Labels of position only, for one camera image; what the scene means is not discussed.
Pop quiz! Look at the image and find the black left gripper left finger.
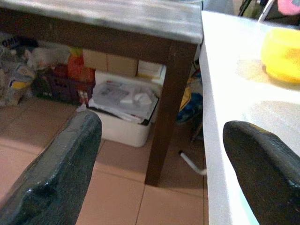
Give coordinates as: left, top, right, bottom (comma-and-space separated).
0, 110, 103, 225

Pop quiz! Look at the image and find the white metal table leg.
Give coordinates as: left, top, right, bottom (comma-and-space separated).
178, 150, 208, 176

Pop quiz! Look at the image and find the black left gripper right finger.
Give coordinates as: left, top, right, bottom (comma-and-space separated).
222, 120, 300, 225

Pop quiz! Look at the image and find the orange red toy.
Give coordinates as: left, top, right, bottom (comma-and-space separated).
67, 47, 96, 83

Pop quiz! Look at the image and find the brown cardboard box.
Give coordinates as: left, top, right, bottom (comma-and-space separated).
82, 48, 139, 77

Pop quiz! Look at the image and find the pink soft item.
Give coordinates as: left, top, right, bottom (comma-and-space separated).
277, 0, 300, 16

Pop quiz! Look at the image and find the white yellow cardboard box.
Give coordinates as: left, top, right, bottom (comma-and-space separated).
137, 60, 166, 79

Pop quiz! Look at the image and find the white box of papers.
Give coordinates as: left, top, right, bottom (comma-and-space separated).
87, 69, 167, 148

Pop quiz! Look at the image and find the printed clear plastic bag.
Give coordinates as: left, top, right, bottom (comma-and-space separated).
0, 32, 71, 108

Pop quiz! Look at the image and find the blue yellow bag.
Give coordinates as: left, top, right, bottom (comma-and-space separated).
176, 72, 203, 124

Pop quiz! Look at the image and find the yellow plastic bowl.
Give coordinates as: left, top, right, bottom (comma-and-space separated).
260, 28, 300, 85

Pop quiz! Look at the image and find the dark plastic basket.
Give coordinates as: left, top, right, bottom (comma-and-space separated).
32, 67, 96, 106

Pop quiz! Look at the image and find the white table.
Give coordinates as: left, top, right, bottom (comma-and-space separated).
199, 10, 300, 225

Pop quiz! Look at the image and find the dark wooden table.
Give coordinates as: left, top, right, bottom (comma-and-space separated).
0, 0, 203, 187

